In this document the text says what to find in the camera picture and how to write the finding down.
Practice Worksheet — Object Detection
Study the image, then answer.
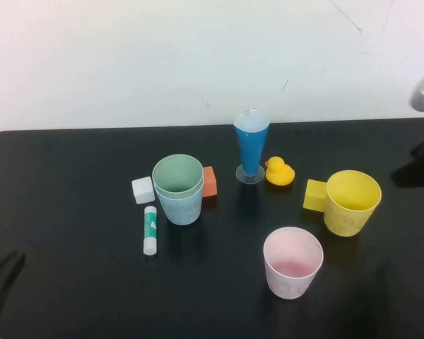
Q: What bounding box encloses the green plastic cup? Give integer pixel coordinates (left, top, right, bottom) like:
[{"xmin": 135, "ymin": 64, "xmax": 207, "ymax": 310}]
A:
[{"xmin": 151, "ymin": 153, "xmax": 204, "ymax": 199}]

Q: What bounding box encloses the yellow rubber duck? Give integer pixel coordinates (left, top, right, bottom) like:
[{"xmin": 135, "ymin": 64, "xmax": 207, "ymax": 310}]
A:
[{"xmin": 264, "ymin": 156, "xmax": 296, "ymax": 186}]

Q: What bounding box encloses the blue cone glass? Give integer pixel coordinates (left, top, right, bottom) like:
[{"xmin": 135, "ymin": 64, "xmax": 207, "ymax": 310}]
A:
[{"xmin": 232, "ymin": 109, "xmax": 271, "ymax": 184}]

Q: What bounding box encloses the pink plastic cup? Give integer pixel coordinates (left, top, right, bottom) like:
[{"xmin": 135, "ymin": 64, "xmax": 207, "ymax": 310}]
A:
[{"xmin": 262, "ymin": 226, "xmax": 324, "ymax": 300}]

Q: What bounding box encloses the orange foam cube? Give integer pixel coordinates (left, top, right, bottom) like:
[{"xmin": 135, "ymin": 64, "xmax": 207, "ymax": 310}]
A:
[{"xmin": 201, "ymin": 165, "xmax": 218, "ymax": 198}]

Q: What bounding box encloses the yellow plastic cup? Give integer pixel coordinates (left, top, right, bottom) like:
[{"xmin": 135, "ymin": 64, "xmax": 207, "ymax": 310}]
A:
[{"xmin": 323, "ymin": 169, "xmax": 382, "ymax": 237}]

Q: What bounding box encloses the yellow foam cube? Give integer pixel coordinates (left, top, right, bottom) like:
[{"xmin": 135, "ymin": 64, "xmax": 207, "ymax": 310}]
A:
[{"xmin": 302, "ymin": 179, "xmax": 329, "ymax": 213}]

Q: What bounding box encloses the green white glue stick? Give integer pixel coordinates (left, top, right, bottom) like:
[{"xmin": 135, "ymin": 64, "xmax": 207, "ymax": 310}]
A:
[{"xmin": 142, "ymin": 206, "xmax": 159, "ymax": 256}]

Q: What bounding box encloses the white foam cube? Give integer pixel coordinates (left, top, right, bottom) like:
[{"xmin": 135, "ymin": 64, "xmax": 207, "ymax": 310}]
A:
[{"xmin": 131, "ymin": 176, "xmax": 155, "ymax": 205}]

